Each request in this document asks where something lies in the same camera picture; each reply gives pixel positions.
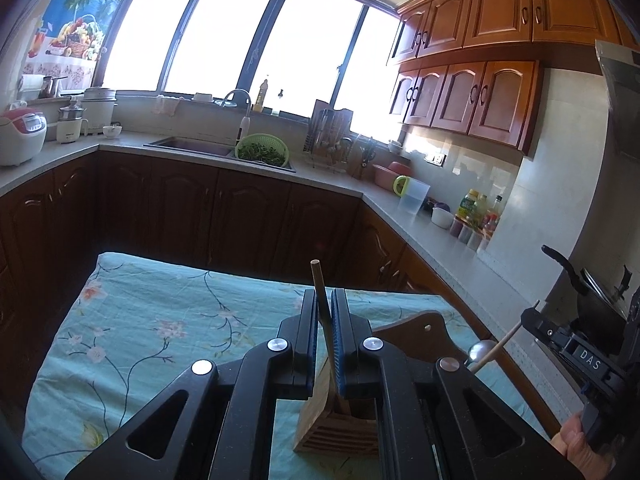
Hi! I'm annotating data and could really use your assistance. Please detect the large white rice cooker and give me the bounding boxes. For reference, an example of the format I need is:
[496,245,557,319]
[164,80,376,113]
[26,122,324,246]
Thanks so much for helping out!
[80,87,118,136]

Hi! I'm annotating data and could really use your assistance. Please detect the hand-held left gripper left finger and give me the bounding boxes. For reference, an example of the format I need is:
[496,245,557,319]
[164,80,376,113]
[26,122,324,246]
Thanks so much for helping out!
[65,287,321,480]

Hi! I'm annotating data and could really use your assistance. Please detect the row of spice jars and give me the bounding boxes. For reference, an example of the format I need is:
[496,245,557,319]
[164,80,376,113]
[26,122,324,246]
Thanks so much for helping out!
[450,217,488,253]

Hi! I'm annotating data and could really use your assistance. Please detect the small white electric cooker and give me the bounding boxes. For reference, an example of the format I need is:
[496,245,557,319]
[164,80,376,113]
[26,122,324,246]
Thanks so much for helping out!
[57,96,90,143]

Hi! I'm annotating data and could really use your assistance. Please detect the wooden chopstick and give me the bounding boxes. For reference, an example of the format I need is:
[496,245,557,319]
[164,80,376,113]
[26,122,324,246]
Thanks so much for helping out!
[310,259,346,413]

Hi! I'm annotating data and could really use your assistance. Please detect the teal floral tablecloth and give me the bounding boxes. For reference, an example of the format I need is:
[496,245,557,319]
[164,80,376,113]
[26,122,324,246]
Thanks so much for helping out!
[22,252,556,480]

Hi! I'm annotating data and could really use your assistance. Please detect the white cloth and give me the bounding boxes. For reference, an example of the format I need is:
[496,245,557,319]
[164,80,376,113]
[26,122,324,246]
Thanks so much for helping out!
[152,94,182,115]

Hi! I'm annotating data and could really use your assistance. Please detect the black wok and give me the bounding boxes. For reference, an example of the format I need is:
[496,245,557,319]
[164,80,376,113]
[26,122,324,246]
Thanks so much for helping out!
[542,245,636,341]

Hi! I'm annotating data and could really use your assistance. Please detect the wooden cutting boards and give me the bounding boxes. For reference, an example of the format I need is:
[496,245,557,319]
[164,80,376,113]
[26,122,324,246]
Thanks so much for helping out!
[309,99,355,143]

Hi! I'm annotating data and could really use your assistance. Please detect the yellow liquid bottle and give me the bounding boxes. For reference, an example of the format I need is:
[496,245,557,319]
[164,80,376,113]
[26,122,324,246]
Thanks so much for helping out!
[252,74,270,112]

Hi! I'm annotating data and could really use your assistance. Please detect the paper towel roll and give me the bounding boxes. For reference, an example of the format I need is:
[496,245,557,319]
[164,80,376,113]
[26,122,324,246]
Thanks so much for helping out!
[19,74,47,101]

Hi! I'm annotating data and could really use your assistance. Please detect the metal spoon wooden handle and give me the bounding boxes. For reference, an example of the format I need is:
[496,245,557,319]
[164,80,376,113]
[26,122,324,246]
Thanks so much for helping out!
[467,301,541,373]

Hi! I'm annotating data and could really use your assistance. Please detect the small metal pot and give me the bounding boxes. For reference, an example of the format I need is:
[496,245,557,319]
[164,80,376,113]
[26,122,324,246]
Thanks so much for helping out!
[40,76,68,98]

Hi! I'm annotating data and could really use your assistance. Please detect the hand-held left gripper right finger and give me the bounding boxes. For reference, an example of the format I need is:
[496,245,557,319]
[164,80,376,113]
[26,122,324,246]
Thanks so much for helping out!
[330,287,586,480]

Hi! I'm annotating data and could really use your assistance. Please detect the steel range hood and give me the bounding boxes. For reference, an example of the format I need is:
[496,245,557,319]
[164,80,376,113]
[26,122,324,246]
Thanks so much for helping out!
[595,40,640,161]

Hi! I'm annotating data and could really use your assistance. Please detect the wooden utensil holder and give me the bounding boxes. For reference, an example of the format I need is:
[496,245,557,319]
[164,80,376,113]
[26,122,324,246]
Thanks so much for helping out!
[292,310,468,456]

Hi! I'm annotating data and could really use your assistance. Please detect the clear condiment bottle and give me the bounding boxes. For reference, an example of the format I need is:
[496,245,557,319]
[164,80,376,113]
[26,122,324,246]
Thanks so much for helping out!
[475,194,492,231]

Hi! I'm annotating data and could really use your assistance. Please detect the large kitchen window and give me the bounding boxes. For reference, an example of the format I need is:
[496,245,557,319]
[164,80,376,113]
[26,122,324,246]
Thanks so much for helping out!
[100,0,406,146]

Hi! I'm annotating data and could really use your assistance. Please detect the wooden wall cabinets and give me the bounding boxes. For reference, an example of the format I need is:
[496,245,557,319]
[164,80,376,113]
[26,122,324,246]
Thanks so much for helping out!
[387,0,623,156]

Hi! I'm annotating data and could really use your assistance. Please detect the kitchen tool crock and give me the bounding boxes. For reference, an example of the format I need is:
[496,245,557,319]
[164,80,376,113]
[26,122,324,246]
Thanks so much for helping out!
[350,135,378,180]

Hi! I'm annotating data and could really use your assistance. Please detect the fruit and palm poster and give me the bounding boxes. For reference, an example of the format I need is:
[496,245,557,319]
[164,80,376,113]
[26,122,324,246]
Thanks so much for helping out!
[22,0,138,93]

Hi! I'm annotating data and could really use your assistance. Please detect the clear pitcher green handle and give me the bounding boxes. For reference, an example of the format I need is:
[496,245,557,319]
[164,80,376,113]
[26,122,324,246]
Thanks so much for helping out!
[393,175,432,215]

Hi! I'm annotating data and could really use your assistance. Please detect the wire dish rack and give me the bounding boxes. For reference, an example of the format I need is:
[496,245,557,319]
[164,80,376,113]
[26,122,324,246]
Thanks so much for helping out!
[302,110,353,173]

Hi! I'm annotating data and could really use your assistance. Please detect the person's right hand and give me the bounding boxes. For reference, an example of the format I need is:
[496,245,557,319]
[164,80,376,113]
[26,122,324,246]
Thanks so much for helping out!
[552,412,616,480]

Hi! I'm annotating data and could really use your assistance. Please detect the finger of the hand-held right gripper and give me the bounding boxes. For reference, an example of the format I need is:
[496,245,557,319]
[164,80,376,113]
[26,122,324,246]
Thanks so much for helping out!
[520,307,569,357]

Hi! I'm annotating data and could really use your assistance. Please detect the green colander with vegetables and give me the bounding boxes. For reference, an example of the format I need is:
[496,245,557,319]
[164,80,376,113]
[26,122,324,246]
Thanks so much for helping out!
[235,133,292,167]

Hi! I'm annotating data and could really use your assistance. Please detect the white red-lid rice cooker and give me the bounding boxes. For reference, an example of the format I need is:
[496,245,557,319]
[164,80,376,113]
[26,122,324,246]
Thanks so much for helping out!
[0,107,48,167]

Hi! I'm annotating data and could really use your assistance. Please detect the pink basin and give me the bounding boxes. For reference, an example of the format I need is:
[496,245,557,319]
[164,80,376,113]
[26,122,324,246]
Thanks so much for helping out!
[372,161,413,193]

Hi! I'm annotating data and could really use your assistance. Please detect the dark wooden base cabinets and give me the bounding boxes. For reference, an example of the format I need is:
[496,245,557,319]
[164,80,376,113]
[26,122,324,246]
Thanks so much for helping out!
[0,150,506,411]

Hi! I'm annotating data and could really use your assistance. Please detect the wok lid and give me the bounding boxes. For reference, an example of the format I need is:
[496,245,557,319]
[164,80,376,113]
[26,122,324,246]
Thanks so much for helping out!
[577,264,633,321]

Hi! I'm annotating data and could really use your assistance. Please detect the curved kitchen faucet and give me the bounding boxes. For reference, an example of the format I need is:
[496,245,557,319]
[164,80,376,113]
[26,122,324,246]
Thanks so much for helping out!
[215,89,253,147]

